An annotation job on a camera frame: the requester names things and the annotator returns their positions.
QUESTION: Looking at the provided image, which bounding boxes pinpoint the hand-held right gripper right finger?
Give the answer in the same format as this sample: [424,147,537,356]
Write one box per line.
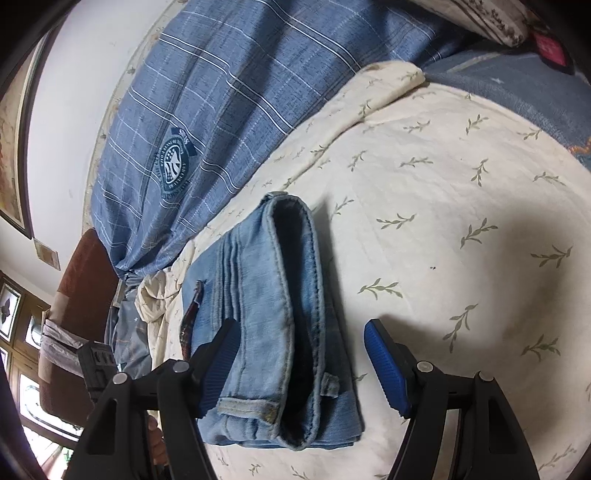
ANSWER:
[363,318,528,480]

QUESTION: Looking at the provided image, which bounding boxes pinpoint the wooden glass-pane door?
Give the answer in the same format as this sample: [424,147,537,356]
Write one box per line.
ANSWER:
[0,272,85,457]

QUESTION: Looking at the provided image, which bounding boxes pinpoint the pink and black cloth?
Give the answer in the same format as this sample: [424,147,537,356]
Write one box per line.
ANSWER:
[530,27,576,75]

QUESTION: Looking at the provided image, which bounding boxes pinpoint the light blue denim pants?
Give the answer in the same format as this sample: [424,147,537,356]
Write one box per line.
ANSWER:
[179,191,365,450]

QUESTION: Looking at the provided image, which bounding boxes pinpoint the cream leaf-print bed sheet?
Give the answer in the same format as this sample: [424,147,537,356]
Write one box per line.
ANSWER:
[136,60,591,480]

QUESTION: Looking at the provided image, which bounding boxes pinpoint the dark framed wall picture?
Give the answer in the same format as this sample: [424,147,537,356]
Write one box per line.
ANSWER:
[0,32,51,240]

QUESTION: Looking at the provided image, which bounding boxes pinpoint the small beige wall picture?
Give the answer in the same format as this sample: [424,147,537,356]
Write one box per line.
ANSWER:
[33,239,61,271]

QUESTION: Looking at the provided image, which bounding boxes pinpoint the grey cloth on headboard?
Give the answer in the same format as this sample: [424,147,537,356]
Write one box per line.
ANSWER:
[39,318,85,385]

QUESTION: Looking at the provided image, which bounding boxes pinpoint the brown headboard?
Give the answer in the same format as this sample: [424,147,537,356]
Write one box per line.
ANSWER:
[39,228,122,416]

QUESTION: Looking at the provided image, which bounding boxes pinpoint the person's left hand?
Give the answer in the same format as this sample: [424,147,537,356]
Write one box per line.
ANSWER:
[147,413,168,468]

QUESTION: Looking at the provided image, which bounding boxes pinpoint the brown floral pillow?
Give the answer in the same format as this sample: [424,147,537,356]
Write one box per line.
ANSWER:
[436,0,542,48]

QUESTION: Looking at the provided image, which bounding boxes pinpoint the grey patterned blanket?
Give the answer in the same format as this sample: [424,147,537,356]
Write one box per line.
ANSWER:
[422,44,591,172]

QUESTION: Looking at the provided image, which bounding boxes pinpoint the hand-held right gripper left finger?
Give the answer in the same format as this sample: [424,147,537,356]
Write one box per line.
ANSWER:
[74,318,243,480]

